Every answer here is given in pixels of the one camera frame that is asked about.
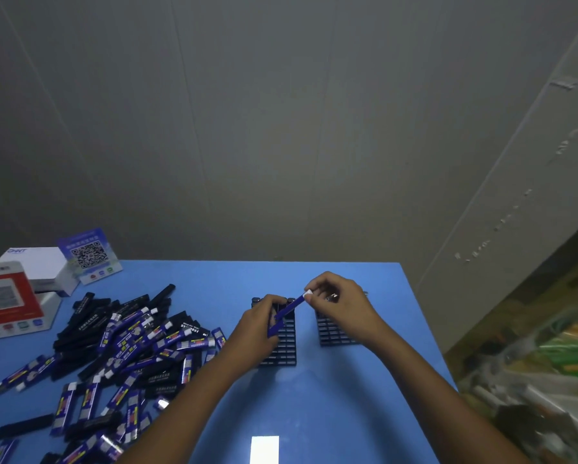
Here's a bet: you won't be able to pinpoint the person's right hand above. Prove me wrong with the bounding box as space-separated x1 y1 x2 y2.
304 271 391 356

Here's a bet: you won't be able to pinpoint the red code sign stand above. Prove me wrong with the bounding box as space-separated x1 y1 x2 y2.
0 261 63 342

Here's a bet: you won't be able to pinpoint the person's left forearm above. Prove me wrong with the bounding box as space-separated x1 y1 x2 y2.
117 350 246 464

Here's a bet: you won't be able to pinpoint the person's right forearm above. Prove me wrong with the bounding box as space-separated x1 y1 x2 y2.
371 328 534 464

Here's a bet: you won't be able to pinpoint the person's left hand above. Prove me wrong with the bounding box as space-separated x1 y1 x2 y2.
219 294 289 371

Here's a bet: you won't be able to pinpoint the blue code sign stand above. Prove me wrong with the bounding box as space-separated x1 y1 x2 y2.
56 228 124 285

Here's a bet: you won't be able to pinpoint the blue silver-capped lighter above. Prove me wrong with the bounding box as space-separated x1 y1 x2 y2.
268 288 314 340

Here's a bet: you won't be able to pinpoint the black grid tray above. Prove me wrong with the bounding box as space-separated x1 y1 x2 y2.
250 296 298 368
316 296 362 347

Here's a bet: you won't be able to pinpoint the white cardboard box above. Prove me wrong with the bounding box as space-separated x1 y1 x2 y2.
0 246 81 299

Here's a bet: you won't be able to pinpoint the crumpled clear plastic bags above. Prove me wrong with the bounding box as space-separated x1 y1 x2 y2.
458 304 578 464

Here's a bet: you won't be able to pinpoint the pile of mixed lighters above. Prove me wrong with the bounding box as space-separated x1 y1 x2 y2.
0 284 228 464

